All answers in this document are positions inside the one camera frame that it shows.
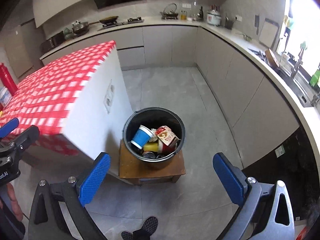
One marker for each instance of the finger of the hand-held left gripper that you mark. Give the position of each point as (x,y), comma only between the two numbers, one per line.
(25,136)
(8,127)

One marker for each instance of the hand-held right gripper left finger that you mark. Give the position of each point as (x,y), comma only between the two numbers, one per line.
(95,177)

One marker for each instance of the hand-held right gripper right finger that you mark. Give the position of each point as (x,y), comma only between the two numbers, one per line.
(228,180)

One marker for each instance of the blue white paper cup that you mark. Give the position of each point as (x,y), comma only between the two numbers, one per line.
(140,137)

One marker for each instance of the white paper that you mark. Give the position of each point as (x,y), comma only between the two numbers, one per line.
(153,134)

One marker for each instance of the red white carton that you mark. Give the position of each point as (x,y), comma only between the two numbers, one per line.
(167,136)

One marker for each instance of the black bucket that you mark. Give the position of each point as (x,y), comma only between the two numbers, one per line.
(155,116)

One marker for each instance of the person's left hand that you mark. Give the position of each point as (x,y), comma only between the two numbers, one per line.
(15,205)

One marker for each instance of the white jar blue label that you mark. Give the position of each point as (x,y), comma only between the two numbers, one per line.
(5,97)

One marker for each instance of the wooden stool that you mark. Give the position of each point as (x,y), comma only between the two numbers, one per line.
(135,170)

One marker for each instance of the red thermos flask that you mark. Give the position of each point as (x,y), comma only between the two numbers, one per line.
(7,78)

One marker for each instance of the red checkered tablecloth table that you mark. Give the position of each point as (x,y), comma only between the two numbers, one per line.
(55,87)

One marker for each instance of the black built-in appliance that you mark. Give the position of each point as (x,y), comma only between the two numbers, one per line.
(287,175)

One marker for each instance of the black mesh shoe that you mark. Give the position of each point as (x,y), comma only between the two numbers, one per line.
(147,226)

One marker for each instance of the beige fridge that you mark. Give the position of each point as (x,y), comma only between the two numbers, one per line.
(22,50)

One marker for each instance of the island socket panel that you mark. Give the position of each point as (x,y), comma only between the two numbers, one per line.
(109,96)

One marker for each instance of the black toaster oven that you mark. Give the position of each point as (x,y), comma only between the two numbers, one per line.
(53,42)

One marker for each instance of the green ceramic jar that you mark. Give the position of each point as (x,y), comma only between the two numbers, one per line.
(67,33)

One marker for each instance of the kitchen sink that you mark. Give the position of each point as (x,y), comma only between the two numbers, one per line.
(296,85)

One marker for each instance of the grey base cabinets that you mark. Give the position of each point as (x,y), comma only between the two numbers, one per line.
(225,62)

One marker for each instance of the black wok with lid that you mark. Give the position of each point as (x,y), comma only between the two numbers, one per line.
(80,28)

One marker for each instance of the wooden board in sink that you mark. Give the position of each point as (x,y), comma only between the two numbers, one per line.
(272,58)

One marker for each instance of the green bottle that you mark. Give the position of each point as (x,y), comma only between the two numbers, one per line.
(315,78)

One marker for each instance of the metal faucet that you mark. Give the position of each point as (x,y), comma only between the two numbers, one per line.
(297,62)

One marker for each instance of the frying pan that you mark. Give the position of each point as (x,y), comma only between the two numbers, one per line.
(108,19)

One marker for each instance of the green vegetable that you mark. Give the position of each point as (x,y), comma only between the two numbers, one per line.
(244,37)

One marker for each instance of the black gas stove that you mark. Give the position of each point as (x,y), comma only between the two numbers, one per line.
(120,24)

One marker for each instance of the cutting board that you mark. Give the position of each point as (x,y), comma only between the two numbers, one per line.
(268,33)

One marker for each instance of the black utensil holder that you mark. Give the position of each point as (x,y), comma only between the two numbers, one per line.
(229,23)

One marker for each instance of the cleaver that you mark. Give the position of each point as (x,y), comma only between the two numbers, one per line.
(257,25)

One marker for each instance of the white rice cooker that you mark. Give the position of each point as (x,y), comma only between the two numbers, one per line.
(214,18)

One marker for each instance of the dark glass bottle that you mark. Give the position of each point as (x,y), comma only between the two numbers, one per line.
(201,15)

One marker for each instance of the yellow oil bottle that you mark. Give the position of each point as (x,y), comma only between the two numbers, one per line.
(183,16)

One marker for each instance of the window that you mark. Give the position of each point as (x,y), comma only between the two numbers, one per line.
(303,25)

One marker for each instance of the white wall socket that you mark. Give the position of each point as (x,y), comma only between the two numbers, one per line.
(186,5)
(238,18)

